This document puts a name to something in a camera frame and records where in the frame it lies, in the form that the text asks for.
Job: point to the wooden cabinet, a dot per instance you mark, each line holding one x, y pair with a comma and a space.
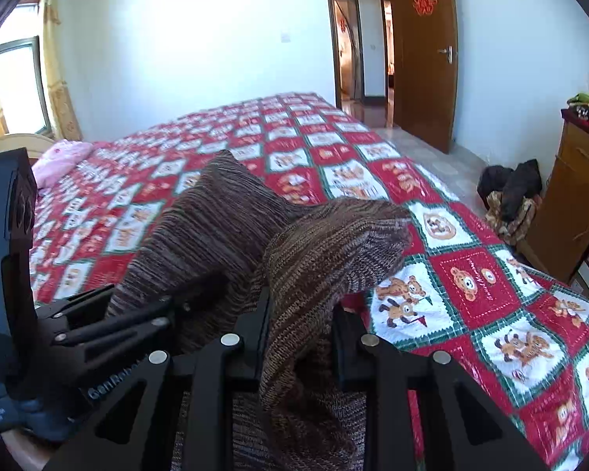
564, 196

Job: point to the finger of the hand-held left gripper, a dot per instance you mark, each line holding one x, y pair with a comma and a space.
118, 326
73, 309

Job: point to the pink pillow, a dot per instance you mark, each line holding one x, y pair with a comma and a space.
59, 159

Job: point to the black jacket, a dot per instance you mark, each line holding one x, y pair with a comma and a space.
518, 184

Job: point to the brown wooden door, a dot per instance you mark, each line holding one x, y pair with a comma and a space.
422, 83

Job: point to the brown knitted sweater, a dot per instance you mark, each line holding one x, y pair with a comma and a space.
304, 265

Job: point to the window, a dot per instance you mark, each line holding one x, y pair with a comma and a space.
19, 88

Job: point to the tan patterned cloth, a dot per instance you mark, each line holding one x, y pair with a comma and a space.
513, 228

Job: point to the red paper door decoration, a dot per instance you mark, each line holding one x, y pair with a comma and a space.
423, 1

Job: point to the red checked printed bedspread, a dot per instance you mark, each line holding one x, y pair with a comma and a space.
471, 274

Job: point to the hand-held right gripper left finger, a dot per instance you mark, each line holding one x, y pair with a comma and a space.
248, 353

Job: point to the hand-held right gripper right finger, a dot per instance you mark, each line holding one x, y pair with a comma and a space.
346, 348

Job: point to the cream wooden headboard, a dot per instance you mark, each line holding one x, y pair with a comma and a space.
37, 141

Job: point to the green folded cloth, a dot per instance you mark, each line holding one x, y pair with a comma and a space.
583, 100

